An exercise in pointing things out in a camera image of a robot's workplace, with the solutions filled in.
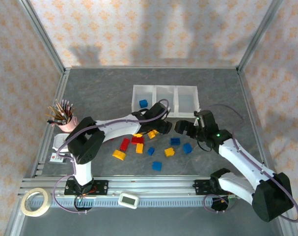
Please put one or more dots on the yellow half-round lego brick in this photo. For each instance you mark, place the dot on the yellow half-round lego brick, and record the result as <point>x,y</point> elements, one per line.
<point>138,135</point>

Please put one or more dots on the long red lego brick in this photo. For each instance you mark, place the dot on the long red lego brick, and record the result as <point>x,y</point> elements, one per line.
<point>124,144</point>

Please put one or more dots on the aluminium frame post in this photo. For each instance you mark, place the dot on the aluminium frame post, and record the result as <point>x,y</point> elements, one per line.
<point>258,37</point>
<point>44,37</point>

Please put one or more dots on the pink cup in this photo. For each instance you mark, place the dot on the pink cup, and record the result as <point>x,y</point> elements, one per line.
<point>70,127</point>

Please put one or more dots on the small yellow lego brick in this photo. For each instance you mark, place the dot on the small yellow lego brick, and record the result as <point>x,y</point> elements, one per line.
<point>156,132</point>

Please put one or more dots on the translucent white plastic bin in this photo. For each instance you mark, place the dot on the translucent white plastic bin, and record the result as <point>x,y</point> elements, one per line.
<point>186,98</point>
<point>166,94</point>
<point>146,92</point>

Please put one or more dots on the white digital timer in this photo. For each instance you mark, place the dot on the white digital timer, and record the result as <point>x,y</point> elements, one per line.
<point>128,200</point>

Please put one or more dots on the aluminium frame bar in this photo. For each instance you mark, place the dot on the aluminium frame bar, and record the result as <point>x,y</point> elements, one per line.
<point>15,221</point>
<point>289,229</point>

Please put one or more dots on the yellow curved lego brick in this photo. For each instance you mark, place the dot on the yellow curved lego brick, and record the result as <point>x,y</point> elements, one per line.
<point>118,155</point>

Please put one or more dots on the wooden paint brush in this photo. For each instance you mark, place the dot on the wooden paint brush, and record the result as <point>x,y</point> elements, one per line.
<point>60,107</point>
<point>53,116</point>
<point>55,112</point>

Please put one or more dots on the wide aluminium rail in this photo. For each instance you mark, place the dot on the wide aluminium rail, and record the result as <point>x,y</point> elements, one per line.
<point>151,184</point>

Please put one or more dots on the blue lego brick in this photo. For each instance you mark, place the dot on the blue lego brick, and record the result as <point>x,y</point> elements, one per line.
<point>175,141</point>
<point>151,151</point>
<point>187,148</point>
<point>157,166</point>
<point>143,103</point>

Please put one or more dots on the cream masking tape roll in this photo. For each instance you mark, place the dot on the cream masking tape roll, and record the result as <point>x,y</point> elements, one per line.
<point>24,204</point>

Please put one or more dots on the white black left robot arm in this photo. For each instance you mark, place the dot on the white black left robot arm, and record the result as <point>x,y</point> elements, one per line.
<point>114,127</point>

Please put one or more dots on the white square dish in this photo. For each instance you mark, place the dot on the white square dish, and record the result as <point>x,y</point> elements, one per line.
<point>59,142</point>

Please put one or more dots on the aluminium side rail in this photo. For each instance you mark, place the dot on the aluminium side rail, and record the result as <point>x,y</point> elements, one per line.
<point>44,150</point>
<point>247,98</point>

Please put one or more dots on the white card with red label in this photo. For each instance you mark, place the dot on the white card with red label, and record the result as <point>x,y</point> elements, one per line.
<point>57,157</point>

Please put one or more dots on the black paint brush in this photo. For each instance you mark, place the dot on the black paint brush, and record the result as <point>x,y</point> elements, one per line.
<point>53,121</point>

